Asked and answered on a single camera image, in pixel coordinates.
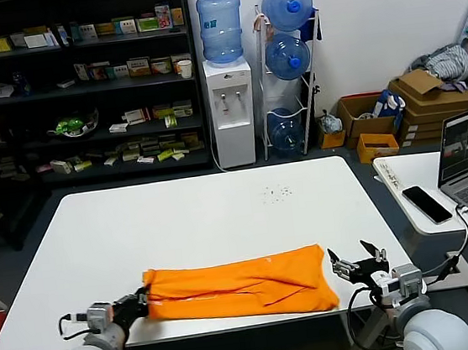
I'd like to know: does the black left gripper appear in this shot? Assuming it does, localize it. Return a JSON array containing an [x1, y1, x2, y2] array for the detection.
[[110, 284, 155, 329]]

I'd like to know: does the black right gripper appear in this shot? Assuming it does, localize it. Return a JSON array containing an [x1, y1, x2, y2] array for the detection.
[[326, 236, 394, 295]]

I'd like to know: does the orange t-shirt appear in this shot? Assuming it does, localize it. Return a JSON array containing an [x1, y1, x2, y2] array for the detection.
[[141, 242, 342, 332]]

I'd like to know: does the grey striped clothes pile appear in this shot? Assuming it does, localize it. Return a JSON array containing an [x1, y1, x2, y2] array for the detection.
[[407, 41, 468, 88]]

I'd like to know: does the black smartphone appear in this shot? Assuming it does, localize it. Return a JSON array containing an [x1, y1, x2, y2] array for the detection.
[[401, 182, 455, 230]]

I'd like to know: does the white side table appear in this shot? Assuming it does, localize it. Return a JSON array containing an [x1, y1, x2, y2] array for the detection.
[[371, 147, 468, 323]]

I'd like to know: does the orange cardboard box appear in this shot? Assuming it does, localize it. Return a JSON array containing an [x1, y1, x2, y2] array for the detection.
[[354, 128, 402, 166]]

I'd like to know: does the small yellow cardboard box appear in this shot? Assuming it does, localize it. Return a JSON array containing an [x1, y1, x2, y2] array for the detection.
[[316, 127, 349, 151]]

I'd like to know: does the open red-rimmed cardboard box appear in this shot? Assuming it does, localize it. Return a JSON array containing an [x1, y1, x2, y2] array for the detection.
[[334, 89, 402, 151]]

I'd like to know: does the grey plastic bag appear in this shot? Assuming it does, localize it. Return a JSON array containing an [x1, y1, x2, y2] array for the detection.
[[316, 107, 344, 136]]

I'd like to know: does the brown labelled cardboard box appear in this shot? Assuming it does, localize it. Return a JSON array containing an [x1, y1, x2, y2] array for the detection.
[[396, 114, 446, 149]]

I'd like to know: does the blue white bag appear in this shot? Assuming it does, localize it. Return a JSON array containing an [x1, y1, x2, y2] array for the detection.
[[370, 86, 408, 132]]

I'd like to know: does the large brown cardboard box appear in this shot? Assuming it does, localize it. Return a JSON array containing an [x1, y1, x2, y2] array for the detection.
[[400, 86, 468, 124]]

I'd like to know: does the black stand behind rack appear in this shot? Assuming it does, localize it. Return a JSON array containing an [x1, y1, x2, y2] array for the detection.
[[301, 69, 323, 112]]

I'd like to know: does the white water dispenser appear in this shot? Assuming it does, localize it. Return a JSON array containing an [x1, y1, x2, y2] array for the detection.
[[202, 55, 262, 170]]

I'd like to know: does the white red-striped medicine box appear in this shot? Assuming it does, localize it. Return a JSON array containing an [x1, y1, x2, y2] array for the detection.
[[124, 106, 153, 125]]

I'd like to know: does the bowl with green bag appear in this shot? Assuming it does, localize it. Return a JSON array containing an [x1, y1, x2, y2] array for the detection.
[[44, 107, 103, 142]]

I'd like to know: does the cardboard box with open flap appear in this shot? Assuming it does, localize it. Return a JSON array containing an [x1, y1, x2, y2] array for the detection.
[[386, 65, 447, 102]]

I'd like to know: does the green beige medicine box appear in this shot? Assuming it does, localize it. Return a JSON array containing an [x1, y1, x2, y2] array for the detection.
[[171, 99, 194, 118]]

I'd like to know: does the black shelf unit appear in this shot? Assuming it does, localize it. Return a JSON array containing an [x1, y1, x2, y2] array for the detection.
[[0, 0, 213, 196]]

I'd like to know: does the yellow white medicine box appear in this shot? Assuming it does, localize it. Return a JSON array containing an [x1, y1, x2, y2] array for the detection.
[[126, 55, 152, 78]]

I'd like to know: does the white paper cup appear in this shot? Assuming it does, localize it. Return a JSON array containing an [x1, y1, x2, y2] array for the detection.
[[176, 58, 194, 80]]

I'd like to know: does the white brown medicine box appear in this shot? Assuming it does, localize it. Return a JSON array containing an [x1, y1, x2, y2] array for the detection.
[[170, 51, 193, 75]]

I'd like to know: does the dark blue hanging cloth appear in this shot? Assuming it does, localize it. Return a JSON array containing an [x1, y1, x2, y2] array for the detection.
[[297, 6, 324, 44]]

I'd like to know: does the dark blue bottle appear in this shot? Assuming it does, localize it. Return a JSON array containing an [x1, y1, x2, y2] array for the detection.
[[12, 69, 34, 97]]

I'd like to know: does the upright labelled blue water jug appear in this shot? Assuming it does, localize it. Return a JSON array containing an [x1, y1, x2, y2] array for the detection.
[[195, 0, 249, 71]]

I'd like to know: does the white teal medicine box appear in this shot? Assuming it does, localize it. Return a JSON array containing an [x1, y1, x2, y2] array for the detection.
[[113, 18, 138, 35]]

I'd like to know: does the blue white tall box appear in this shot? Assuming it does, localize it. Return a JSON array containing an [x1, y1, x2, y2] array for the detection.
[[54, 22, 71, 47]]

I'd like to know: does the white flat carton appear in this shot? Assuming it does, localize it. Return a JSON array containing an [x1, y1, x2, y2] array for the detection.
[[23, 31, 55, 50]]

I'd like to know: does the colourful tall carton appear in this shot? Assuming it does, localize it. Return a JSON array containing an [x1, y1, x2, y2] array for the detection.
[[154, 2, 174, 31]]

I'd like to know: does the yellow tall carton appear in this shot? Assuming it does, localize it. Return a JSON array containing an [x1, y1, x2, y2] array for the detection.
[[170, 6, 186, 27]]

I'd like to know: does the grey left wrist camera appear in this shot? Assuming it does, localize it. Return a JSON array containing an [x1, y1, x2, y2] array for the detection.
[[83, 300, 117, 334]]

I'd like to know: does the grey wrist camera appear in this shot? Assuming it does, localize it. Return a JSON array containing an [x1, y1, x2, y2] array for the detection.
[[375, 262, 428, 310], [83, 300, 117, 334]]

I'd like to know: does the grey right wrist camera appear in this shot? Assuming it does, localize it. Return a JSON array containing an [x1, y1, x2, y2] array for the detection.
[[375, 262, 428, 310]]

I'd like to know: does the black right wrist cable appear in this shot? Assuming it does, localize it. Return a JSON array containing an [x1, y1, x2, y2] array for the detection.
[[342, 284, 391, 350]]

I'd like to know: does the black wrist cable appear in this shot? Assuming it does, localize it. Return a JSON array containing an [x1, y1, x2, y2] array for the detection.
[[342, 284, 391, 350], [57, 311, 92, 342]]

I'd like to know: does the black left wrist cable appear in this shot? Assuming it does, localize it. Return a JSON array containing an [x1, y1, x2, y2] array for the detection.
[[57, 311, 92, 342]]

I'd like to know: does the black laptop charger cable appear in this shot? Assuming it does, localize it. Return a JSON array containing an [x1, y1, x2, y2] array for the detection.
[[414, 202, 468, 288]]

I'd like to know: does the white wire jug rack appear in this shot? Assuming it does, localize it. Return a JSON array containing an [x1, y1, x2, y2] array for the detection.
[[246, 0, 337, 162]]

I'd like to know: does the pink hanging string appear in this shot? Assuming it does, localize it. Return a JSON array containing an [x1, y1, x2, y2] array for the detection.
[[251, 9, 272, 41]]

